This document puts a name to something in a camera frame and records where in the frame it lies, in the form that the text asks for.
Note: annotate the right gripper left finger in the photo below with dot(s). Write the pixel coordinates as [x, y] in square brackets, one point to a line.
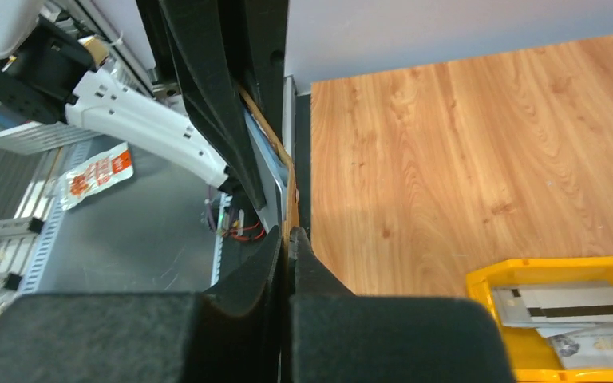
[227, 333]

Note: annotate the red white snack packet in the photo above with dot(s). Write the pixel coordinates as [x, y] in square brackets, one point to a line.
[95, 175]

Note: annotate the brown leather card holder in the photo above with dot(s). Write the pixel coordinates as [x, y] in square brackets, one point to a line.
[292, 195]

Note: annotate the silver cards in left bin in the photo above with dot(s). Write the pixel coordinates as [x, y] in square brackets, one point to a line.
[574, 318]

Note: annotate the left yellow bin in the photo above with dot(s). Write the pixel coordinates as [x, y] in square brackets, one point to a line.
[532, 358]

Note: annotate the white perforated basket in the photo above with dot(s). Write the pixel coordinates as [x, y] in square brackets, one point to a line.
[22, 136]

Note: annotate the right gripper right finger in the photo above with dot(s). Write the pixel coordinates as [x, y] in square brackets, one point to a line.
[339, 336]

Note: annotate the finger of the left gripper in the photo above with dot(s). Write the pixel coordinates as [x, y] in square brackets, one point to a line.
[189, 33]
[255, 37]

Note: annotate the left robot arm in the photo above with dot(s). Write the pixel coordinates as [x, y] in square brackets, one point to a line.
[49, 77]

